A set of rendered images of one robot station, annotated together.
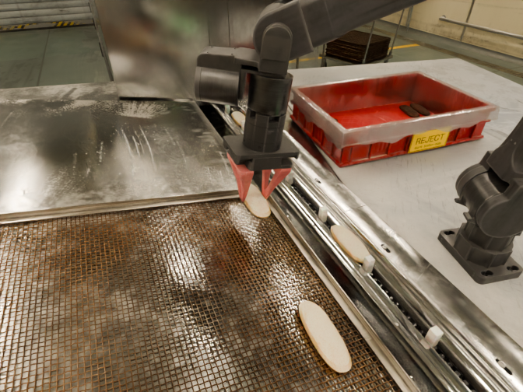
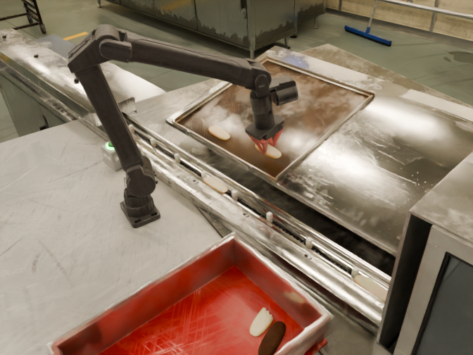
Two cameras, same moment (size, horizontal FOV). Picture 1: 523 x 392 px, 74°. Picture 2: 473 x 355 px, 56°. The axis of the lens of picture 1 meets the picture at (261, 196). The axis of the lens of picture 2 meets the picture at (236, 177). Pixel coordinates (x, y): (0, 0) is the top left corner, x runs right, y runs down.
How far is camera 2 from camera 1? 1.58 m
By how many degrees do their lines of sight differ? 104
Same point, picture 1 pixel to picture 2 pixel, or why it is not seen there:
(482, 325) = (157, 163)
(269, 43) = not seen: hidden behind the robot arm
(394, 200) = (186, 239)
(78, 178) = (369, 136)
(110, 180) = (355, 144)
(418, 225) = (171, 222)
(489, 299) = not seen: hidden behind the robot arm
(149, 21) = not seen: outside the picture
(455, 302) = (165, 167)
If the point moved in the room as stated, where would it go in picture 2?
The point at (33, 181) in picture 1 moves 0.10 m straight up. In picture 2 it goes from (382, 125) to (387, 96)
